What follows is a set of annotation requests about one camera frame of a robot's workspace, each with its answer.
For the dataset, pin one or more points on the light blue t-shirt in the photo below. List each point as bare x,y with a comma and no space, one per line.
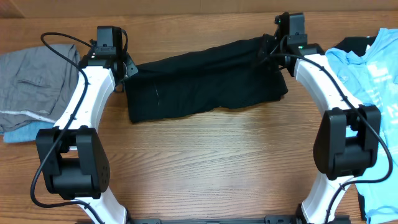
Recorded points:
372,78

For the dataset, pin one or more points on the folded grey shorts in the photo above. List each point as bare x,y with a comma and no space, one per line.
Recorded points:
36,85

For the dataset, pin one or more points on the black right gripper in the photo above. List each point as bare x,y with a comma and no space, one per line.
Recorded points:
279,61

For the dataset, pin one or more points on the folded blue cloth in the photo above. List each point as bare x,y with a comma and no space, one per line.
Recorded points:
25,133

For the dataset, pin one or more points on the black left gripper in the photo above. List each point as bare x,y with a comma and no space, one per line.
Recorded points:
131,67

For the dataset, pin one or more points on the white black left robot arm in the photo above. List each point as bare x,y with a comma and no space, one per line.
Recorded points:
74,168

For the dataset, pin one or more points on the black garment under blue shirt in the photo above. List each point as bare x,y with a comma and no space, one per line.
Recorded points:
357,45

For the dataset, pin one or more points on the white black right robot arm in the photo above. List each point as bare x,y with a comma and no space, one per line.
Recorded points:
348,137

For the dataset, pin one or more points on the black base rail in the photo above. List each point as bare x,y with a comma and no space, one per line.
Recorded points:
217,221

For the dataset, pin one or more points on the black shorts with mesh lining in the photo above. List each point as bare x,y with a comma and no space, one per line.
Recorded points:
197,82

